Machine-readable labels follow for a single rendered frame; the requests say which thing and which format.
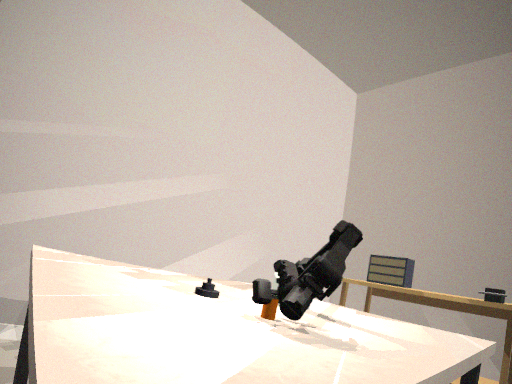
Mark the orange knob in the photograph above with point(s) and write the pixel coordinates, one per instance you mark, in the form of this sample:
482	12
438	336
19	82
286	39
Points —
269	310

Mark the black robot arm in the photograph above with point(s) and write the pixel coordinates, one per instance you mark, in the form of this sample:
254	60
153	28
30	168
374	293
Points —
324	269

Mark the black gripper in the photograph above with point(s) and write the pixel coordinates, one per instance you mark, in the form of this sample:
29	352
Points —
263	292

